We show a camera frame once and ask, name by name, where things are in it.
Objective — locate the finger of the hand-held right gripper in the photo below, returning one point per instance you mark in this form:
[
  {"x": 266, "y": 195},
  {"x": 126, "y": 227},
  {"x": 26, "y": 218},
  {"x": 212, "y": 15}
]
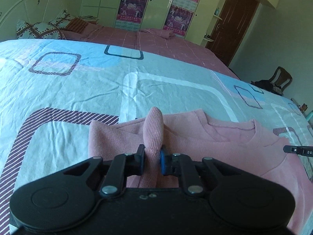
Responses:
[{"x": 292, "y": 149}]

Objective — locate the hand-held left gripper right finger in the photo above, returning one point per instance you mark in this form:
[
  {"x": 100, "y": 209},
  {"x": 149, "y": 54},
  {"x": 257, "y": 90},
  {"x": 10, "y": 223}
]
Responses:
[{"x": 163, "y": 163}]

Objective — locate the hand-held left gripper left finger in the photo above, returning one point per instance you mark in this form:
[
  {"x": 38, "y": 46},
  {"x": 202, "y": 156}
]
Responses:
[{"x": 141, "y": 162}]

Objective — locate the pink sweatshirt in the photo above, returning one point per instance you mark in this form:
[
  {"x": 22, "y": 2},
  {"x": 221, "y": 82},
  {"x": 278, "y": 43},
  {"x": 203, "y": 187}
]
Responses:
[{"x": 232, "y": 156}]

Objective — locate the green bottle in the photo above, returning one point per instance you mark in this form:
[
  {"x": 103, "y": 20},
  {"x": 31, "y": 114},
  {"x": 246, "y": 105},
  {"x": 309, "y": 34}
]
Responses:
[{"x": 310, "y": 115}]

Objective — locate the wooden side table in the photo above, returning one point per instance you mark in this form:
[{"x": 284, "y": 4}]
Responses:
[{"x": 302, "y": 107}]

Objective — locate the dark cloth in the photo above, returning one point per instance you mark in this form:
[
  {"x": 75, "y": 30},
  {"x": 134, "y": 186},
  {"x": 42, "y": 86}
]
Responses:
[{"x": 265, "y": 85}]

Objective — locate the wooden chair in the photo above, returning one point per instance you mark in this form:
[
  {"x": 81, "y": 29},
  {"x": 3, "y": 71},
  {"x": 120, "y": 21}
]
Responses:
[{"x": 283, "y": 77}]

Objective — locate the light blue patterned bedsheet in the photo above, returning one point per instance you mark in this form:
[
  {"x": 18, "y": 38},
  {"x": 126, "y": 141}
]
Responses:
[{"x": 73, "y": 88}]

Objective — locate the pink checked bed cover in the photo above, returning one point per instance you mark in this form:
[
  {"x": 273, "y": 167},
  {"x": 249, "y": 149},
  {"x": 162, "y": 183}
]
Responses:
[{"x": 156, "y": 46}]

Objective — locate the folded pink cloth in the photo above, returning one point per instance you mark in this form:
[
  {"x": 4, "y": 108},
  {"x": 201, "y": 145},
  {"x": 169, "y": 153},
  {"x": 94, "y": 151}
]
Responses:
[{"x": 168, "y": 33}]

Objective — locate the brown wooden door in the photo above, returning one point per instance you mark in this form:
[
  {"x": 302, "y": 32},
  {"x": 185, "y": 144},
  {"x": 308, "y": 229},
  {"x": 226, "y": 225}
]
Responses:
[{"x": 232, "y": 24}]

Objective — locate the brown striped pillow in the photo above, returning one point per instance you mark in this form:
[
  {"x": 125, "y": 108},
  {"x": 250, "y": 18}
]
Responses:
[{"x": 77, "y": 25}]

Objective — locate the small blue bottle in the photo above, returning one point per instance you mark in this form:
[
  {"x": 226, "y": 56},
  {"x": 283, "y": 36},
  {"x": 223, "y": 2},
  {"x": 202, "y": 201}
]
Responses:
[{"x": 217, "y": 11}]

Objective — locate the white patterned pillow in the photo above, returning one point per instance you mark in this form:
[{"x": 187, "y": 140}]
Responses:
[{"x": 41, "y": 29}]

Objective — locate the white arched headboard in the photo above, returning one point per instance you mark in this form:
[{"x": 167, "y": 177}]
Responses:
[{"x": 29, "y": 7}]

